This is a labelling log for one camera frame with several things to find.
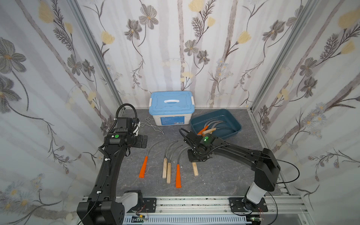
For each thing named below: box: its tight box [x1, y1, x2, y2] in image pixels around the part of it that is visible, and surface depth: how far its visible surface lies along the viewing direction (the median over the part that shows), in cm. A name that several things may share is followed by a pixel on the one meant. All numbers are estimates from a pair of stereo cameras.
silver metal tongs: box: [140, 117, 165, 135], surface depth 111 cm
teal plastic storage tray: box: [190, 108, 242, 139], surface depth 113 cm
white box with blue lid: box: [148, 90, 195, 127], surface depth 103 cm
